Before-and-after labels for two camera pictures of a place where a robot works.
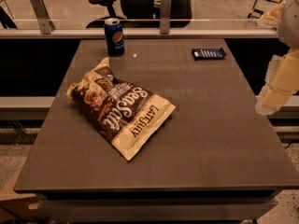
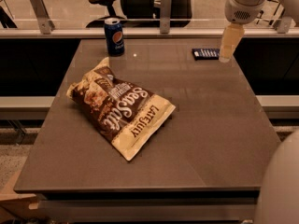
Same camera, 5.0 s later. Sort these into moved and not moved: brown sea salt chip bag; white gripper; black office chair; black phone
Moved: white gripper
Not moved: brown sea salt chip bag; black phone; black office chair
